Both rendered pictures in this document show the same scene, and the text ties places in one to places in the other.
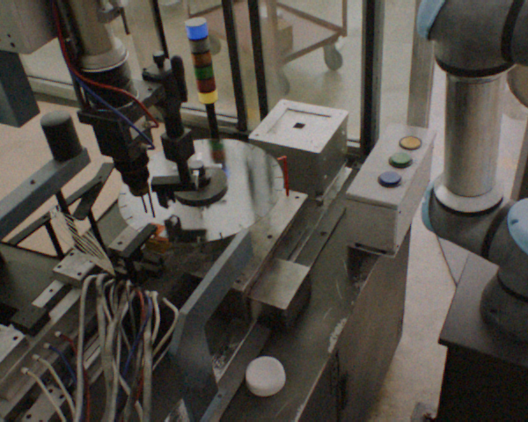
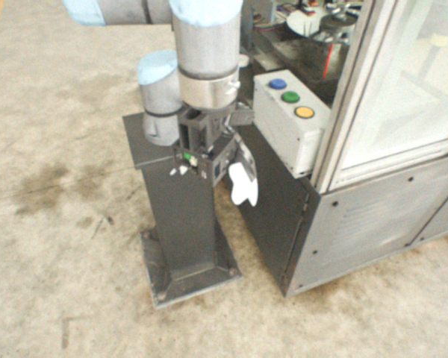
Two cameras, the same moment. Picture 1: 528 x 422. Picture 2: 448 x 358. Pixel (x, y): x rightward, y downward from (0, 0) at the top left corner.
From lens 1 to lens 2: 1.69 m
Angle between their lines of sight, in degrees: 81
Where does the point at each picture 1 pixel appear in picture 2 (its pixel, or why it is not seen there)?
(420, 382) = (252, 289)
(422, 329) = (284, 330)
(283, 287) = (265, 60)
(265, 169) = (328, 38)
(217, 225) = (299, 17)
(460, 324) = not seen: hidden behind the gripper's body
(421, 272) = not seen: outside the picture
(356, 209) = not seen: hidden behind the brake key
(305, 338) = (243, 76)
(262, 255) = (286, 54)
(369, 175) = (292, 82)
